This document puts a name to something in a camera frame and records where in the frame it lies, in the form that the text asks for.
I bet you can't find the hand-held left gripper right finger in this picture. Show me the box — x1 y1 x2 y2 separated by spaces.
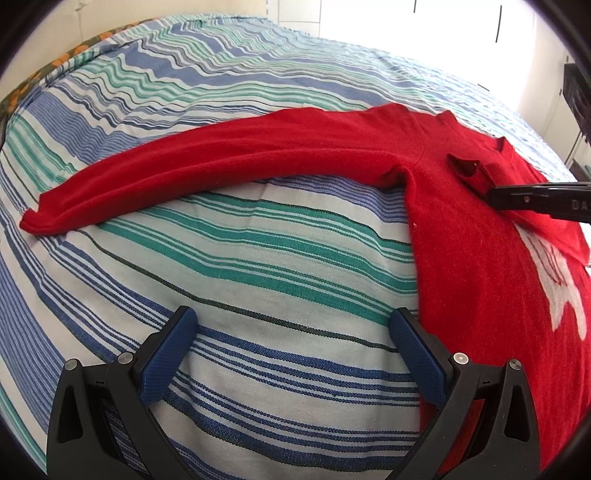
389 307 541 480

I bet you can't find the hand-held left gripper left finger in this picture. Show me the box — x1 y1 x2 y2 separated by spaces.
46 305 198 480

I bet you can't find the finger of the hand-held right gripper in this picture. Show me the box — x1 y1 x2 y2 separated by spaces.
488 183 561 217

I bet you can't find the red sweater with white print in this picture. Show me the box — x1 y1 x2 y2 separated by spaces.
20 103 591 480

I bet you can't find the blue green striped duvet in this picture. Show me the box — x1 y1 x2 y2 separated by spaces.
0 14 575 480

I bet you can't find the white wardrobe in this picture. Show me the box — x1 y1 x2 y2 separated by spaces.
265 0 539 51

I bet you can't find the orange floral bed sheet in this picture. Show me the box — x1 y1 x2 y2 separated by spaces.
0 28 116 121

